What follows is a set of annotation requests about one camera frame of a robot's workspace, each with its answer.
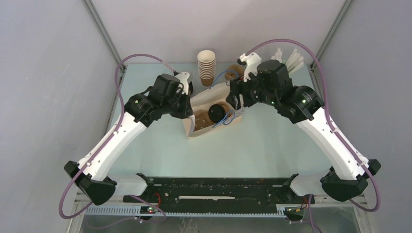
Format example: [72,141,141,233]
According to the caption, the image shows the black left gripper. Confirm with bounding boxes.
[163,88,194,119]

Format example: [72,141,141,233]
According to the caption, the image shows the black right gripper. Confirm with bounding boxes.
[225,68,277,111]

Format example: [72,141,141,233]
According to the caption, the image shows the paper takeout bag blue handles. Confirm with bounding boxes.
[183,82,245,139]

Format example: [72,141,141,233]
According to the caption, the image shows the black cup lid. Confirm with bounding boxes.
[208,104,225,123]

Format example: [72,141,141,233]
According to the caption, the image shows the single brown paper cup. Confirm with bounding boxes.
[220,102,232,117]

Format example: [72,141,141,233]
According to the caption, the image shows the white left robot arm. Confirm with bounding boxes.
[64,72,194,205]

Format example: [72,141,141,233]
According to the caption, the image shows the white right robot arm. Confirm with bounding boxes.
[227,57,381,203]

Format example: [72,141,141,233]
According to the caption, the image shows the bundle of white wrapped straws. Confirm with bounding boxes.
[271,48,305,74]

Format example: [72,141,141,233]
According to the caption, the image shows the stack of brown paper cups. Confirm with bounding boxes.
[197,50,216,87]

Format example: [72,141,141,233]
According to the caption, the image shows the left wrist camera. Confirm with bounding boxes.
[174,72,192,95]

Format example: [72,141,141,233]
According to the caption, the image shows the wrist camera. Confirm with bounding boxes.
[174,72,192,95]
[237,52,262,83]

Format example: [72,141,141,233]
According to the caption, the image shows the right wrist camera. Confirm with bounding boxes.
[237,52,262,83]

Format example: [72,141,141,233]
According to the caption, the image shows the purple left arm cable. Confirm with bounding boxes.
[58,54,178,226]

